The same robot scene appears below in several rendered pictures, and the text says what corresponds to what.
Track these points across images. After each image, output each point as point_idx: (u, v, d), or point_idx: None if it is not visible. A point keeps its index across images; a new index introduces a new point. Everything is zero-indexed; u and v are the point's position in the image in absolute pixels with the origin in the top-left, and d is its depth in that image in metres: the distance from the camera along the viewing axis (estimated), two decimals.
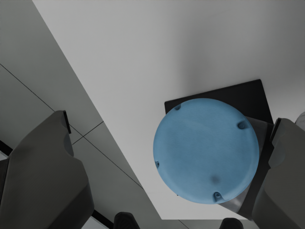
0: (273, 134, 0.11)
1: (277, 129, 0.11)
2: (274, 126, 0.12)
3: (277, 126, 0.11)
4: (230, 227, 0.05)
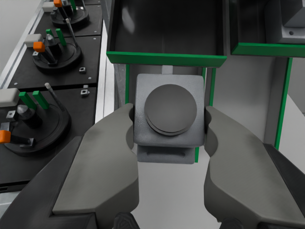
0: None
1: (204, 116, 0.12)
2: None
3: (204, 113, 0.12)
4: (230, 227, 0.05)
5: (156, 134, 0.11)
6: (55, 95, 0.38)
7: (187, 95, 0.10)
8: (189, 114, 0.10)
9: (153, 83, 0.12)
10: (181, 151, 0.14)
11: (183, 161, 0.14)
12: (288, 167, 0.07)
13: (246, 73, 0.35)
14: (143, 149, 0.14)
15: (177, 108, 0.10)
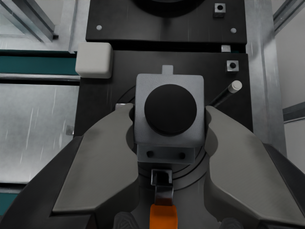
0: None
1: (204, 116, 0.12)
2: None
3: (204, 113, 0.12)
4: (230, 227, 0.05)
5: (156, 134, 0.11)
6: (226, 98, 0.18)
7: (187, 95, 0.10)
8: (189, 114, 0.10)
9: (153, 83, 0.12)
10: (181, 151, 0.14)
11: (183, 161, 0.14)
12: (288, 167, 0.07)
13: None
14: (143, 149, 0.14)
15: (177, 108, 0.10)
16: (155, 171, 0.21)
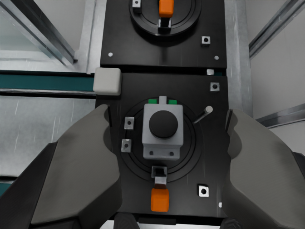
0: (227, 124, 0.12)
1: (230, 119, 0.12)
2: (227, 116, 0.13)
3: (230, 116, 0.11)
4: (230, 227, 0.05)
5: (155, 138, 0.19)
6: (205, 116, 0.25)
7: (173, 116, 0.19)
8: (174, 127, 0.19)
9: (154, 109, 0.20)
10: (171, 151, 0.22)
11: (172, 157, 0.22)
12: None
13: None
14: (147, 149, 0.22)
15: (167, 124, 0.19)
16: (154, 167, 0.28)
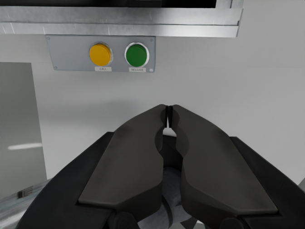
0: (170, 121, 0.12)
1: (172, 116, 0.12)
2: (168, 113, 0.13)
3: (171, 113, 0.12)
4: (230, 227, 0.05)
5: None
6: None
7: None
8: None
9: None
10: None
11: None
12: (254, 156, 0.08)
13: None
14: None
15: None
16: None
